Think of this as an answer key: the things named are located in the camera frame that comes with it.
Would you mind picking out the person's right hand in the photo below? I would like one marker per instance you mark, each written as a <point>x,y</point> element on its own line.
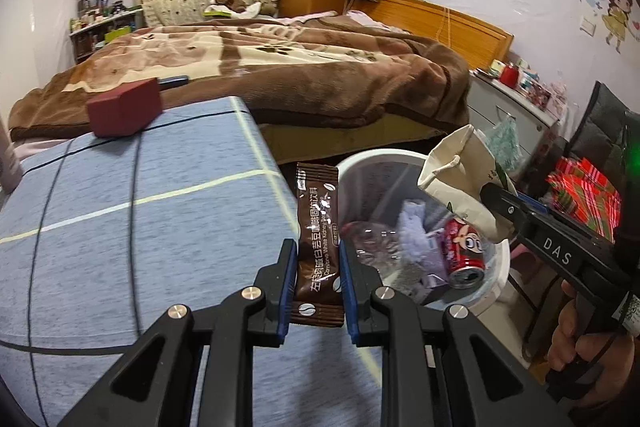
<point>565,332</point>

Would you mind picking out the wooden headboard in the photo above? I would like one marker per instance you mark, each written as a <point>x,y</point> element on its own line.
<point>470,37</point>

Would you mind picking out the grey bedside cabinet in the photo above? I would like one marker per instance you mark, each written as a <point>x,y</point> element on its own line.
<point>487,107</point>

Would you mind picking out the dark red box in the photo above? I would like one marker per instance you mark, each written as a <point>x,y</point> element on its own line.
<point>125,107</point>

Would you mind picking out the white wall switch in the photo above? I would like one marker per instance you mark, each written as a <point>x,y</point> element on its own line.
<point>588,28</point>

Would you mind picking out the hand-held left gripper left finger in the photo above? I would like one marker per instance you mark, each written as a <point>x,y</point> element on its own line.
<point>287,292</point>

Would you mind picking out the printed plastic shopping bag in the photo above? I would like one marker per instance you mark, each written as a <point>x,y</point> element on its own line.
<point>502,142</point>

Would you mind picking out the red green striped bag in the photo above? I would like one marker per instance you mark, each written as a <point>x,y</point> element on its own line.
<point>585,187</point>

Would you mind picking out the cream paper bag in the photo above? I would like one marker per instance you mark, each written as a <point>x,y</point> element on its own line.
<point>465,177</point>

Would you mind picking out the row of bottles and jars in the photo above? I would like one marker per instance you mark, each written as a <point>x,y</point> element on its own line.
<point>87,14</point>

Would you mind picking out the pink pillow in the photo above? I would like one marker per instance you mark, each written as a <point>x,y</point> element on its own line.
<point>360,18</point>

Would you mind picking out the white round trash bin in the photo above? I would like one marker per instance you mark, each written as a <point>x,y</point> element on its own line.
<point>495,272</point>

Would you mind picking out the blue checked tablecloth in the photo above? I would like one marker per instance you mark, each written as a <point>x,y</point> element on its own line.
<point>150,232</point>

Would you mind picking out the row of small printed boxes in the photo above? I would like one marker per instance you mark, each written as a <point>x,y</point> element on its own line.
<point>540,94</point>

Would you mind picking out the green paper bag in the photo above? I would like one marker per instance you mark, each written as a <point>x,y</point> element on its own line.
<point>117,35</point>

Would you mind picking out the white cloth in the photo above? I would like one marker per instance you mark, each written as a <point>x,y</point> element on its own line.
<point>252,9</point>

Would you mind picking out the clear plastic bottle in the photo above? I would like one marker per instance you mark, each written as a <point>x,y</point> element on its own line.
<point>372,242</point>

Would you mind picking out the black chair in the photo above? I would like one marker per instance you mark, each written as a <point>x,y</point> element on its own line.
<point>605,117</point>

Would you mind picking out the cartoon girl wall sticker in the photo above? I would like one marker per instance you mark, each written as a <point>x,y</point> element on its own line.
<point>617,7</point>

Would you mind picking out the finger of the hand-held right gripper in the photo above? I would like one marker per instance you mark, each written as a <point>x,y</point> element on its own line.
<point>537,208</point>
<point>507,208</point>

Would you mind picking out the black remote control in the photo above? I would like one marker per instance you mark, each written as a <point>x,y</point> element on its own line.
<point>172,81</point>

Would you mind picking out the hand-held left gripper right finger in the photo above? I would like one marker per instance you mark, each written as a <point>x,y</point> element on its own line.
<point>350,292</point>

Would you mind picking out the red jar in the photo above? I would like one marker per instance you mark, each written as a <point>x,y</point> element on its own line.
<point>510,76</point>

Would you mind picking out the brown coffee sachet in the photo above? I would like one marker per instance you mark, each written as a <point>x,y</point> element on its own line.
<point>317,232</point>

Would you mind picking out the white wall shelf unit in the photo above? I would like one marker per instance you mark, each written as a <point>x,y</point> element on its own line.
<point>92,29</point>

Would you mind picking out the pink plastic stool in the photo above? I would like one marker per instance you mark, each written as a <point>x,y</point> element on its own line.
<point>525,257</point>

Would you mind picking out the red cartoon face can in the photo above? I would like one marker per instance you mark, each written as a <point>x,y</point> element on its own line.
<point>465,247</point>

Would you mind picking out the bed with brown blanket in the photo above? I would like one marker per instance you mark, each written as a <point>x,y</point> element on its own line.
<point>325,72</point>

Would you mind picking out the white tissue roll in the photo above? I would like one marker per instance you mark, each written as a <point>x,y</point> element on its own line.
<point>415,232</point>

